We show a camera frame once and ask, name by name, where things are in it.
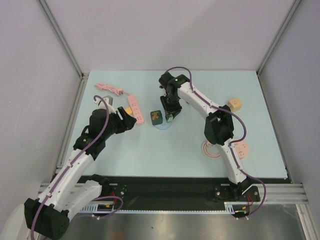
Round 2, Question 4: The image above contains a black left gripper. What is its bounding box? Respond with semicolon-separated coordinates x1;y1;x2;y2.
101;106;136;139

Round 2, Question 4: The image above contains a dark green cube socket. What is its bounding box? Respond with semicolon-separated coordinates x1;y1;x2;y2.
150;110;163;126

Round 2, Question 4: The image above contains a light green USB charger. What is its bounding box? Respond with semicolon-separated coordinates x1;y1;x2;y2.
165;112;175;123

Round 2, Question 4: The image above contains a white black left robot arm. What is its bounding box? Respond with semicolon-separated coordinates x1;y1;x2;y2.
24;107;137;240

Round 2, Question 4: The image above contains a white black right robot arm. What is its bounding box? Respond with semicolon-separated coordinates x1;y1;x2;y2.
159;72;252;201

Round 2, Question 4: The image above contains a yellow plug adapter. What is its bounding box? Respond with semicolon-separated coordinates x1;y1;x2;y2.
124;107;133;115

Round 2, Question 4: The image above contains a pink power strip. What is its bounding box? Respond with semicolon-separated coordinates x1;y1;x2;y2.
127;94;145;125

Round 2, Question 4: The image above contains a light blue round socket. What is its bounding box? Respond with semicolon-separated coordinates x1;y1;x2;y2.
154;118;172;131

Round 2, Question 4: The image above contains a beige cube socket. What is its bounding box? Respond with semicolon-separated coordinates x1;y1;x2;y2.
227;97;243;113

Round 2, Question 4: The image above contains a pink round socket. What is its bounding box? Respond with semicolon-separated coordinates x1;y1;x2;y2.
234;140;249;160

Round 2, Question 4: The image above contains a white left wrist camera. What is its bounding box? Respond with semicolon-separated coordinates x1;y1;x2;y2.
94;95;116;114

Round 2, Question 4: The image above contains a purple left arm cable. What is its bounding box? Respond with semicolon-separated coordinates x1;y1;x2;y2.
29;94;125;233

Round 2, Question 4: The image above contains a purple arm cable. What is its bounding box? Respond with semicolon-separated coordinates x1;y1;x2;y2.
165;66;267;221
29;94;125;233

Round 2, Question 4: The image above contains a pink bundled strip cable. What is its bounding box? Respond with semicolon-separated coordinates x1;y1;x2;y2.
94;82;130;97

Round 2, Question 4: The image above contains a pink coiled cable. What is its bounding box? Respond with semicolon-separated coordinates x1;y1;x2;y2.
201;141;222;160

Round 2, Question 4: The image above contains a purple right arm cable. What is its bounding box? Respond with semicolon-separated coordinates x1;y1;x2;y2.
165;66;267;221

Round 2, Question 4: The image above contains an aluminium frame rail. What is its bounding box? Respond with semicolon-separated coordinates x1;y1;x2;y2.
37;182;308;204

